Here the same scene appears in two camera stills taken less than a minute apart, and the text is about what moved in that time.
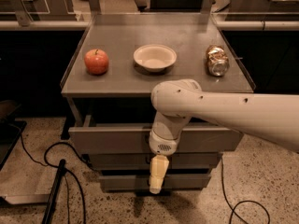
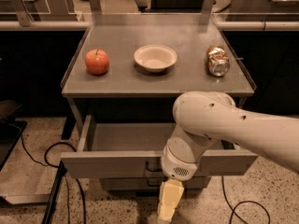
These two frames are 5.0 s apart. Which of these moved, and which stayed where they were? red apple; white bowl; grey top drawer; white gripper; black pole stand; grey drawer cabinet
Moved: grey top drawer; white gripper
Stayed: grey drawer cabinet; black pole stand; white bowl; red apple
